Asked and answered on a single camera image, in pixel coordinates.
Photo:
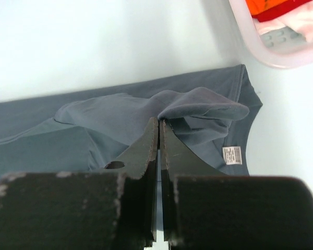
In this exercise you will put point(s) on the red t shirt in basket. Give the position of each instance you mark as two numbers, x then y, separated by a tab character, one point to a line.
271	15

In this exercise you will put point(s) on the orange t shirt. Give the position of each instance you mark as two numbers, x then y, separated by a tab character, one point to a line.
258	6

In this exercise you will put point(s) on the white t shirt in basket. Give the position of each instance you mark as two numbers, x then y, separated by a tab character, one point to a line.
299	19

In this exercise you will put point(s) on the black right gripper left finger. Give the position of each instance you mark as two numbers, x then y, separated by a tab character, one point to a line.
111	208

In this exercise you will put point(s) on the grey blue t shirt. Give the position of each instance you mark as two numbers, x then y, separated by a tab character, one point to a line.
84	131

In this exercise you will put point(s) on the white garment care label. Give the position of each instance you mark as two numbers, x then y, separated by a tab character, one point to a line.
232	155

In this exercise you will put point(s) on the white plastic basket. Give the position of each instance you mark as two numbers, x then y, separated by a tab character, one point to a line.
281	48

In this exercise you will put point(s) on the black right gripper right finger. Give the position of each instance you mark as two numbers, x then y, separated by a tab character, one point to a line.
204	208

